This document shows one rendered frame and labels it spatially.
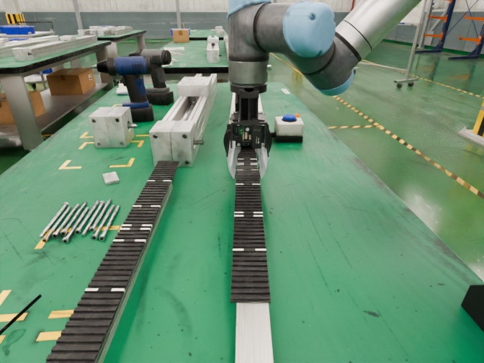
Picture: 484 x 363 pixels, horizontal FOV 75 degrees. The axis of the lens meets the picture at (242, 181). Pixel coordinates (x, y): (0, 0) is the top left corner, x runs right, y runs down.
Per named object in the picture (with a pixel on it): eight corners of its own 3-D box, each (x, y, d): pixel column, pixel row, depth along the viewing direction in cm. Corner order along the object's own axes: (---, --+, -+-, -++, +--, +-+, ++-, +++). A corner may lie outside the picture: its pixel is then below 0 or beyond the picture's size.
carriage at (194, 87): (208, 104, 115) (207, 84, 111) (178, 104, 115) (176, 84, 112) (212, 93, 129) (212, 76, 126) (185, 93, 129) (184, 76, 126)
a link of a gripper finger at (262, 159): (261, 188, 68) (251, 149, 64) (259, 176, 73) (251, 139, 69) (275, 185, 68) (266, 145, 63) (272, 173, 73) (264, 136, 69)
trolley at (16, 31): (49, 99, 466) (27, 23, 418) (8, 101, 458) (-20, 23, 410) (70, 85, 556) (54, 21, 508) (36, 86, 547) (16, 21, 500)
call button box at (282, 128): (302, 142, 96) (304, 122, 93) (270, 142, 96) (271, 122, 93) (298, 134, 103) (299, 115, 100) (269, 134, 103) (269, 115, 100)
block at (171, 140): (202, 167, 81) (199, 131, 77) (153, 166, 81) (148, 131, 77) (205, 153, 89) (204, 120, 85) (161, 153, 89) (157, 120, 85)
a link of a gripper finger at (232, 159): (220, 185, 68) (230, 146, 63) (222, 173, 73) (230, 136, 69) (235, 188, 68) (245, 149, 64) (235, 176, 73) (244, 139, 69)
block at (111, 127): (135, 147, 93) (130, 115, 89) (95, 148, 92) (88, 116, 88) (142, 135, 102) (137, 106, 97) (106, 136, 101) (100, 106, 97)
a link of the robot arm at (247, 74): (228, 57, 62) (270, 57, 62) (229, 81, 65) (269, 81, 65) (227, 62, 56) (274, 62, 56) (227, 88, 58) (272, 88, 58)
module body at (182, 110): (196, 153, 89) (195, 124, 85) (161, 153, 89) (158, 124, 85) (217, 91, 160) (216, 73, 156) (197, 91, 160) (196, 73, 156)
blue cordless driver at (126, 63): (158, 121, 115) (149, 57, 105) (99, 126, 110) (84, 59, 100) (156, 115, 122) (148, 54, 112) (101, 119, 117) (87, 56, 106)
